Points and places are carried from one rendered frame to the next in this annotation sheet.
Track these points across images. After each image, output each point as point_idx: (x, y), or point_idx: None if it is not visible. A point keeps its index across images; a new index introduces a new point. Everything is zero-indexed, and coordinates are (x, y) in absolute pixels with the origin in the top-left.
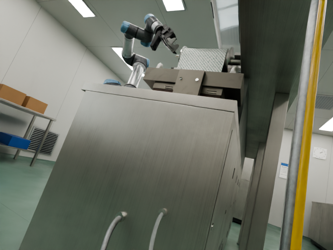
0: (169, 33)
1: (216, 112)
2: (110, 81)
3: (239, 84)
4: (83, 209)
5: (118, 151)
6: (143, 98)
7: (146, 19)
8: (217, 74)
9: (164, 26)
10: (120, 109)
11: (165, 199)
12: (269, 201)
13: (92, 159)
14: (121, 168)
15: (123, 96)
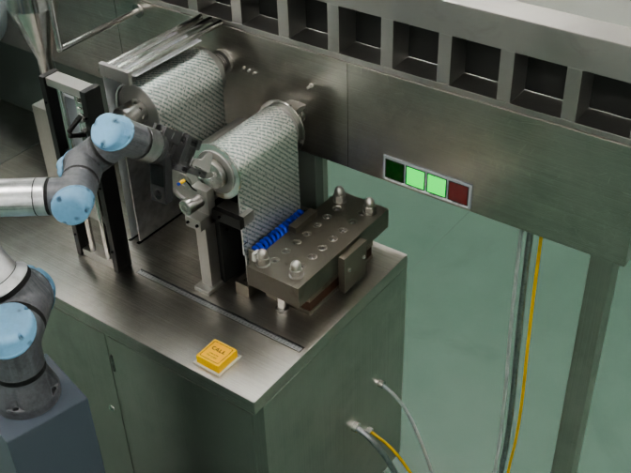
0: (191, 149)
1: (396, 279)
2: (34, 331)
3: (387, 223)
4: (323, 467)
5: (333, 398)
6: (338, 332)
7: (125, 146)
8: (369, 228)
9: (168, 133)
10: (319, 369)
11: (378, 374)
12: None
13: (312, 436)
14: (342, 404)
15: (316, 355)
